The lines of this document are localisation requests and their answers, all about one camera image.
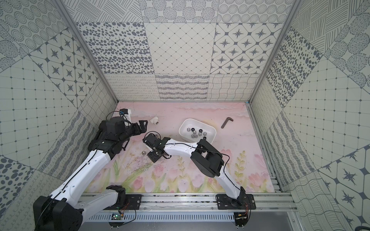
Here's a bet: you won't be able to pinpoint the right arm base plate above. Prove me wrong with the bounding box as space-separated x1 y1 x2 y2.
215 193 256 210

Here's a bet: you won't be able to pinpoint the dark hex allen key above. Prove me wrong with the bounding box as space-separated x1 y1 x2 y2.
221 117 234 129

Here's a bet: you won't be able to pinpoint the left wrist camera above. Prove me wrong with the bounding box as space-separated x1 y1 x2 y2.
119 108 132 122

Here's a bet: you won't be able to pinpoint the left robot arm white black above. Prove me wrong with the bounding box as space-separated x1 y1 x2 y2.
33 116 148 231

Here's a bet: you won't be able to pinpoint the white slotted cable duct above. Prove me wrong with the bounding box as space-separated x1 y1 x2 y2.
87 211 234 222

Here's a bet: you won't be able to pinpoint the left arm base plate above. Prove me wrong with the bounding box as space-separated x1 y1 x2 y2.
105 194 142 210

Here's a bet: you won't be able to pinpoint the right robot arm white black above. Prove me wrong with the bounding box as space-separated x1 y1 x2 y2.
143 133 246 205

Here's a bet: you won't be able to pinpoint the white pipe tee fitting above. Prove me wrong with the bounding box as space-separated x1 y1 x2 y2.
150 116 159 125

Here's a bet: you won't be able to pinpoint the aluminium mounting rail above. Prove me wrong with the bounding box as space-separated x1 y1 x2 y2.
75 192 298 213

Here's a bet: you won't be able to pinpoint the white storage box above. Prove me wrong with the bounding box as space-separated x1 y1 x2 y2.
179 118 217 144

